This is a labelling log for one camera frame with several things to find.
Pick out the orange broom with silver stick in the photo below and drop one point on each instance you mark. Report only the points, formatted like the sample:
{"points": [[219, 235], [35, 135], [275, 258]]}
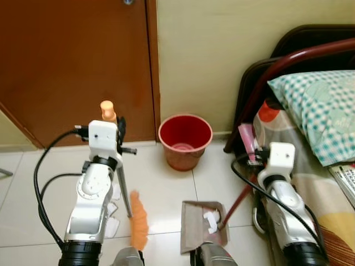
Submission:
{"points": [[138, 221]]}

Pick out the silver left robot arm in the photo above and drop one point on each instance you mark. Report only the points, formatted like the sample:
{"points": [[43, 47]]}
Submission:
{"points": [[91, 205]]}

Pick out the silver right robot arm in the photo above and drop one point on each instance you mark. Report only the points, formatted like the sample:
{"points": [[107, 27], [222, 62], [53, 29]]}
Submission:
{"points": [[288, 216]]}

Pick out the pink tube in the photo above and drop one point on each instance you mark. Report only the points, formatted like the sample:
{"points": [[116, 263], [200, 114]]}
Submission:
{"points": [[247, 138]]}

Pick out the white paper scrap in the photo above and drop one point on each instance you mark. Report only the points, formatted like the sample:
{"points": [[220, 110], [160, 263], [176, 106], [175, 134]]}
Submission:
{"points": [[112, 226], [116, 191], [111, 209]]}

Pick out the multicolour patterned bedsheet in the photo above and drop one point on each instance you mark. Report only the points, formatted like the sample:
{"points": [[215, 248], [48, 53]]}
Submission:
{"points": [[310, 185]]}

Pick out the red plastic bucket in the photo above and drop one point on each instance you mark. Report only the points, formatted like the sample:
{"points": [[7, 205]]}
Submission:
{"points": [[184, 149]]}

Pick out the brown wooden door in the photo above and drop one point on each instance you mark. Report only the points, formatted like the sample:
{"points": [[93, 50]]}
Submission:
{"points": [[72, 66]]}

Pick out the white crumpled paper piece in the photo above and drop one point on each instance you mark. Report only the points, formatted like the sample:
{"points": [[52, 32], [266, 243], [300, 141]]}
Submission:
{"points": [[211, 220]]}

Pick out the green checked pillow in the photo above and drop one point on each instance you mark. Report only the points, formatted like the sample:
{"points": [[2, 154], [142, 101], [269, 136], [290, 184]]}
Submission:
{"points": [[327, 111]]}

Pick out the printed magazine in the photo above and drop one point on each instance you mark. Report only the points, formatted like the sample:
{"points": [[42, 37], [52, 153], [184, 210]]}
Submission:
{"points": [[345, 180]]}

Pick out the grey right robot leg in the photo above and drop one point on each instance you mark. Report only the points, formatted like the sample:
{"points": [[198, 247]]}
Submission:
{"points": [[216, 256]]}

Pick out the grey robot leg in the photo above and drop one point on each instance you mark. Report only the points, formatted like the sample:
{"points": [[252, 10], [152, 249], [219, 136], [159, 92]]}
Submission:
{"points": [[216, 256], [127, 257]]}

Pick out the grey left robot leg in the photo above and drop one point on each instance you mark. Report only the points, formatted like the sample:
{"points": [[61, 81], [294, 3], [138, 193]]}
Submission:
{"points": [[127, 257]]}

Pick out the grey metal leg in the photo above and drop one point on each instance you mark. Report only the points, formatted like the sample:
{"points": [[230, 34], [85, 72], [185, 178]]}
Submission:
{"points": [[5, 173]]}

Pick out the silver door knob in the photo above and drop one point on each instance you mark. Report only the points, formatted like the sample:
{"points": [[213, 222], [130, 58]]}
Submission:
{"points": [[128, 1]]}

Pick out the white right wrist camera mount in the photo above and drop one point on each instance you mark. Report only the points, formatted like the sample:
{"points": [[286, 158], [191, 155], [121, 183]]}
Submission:
{"points": [[282, 158]]}

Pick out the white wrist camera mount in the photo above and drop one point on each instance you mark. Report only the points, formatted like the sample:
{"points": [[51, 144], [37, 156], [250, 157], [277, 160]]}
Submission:
{"points": [[282, 158], [102, 138]]}

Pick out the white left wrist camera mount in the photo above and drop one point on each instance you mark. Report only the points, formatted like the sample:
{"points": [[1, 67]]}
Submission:
{"points": [[102, 138]]}

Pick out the dark brown bed frame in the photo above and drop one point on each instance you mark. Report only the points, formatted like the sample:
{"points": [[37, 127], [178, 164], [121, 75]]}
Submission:
{"points": [[310, 52]]}

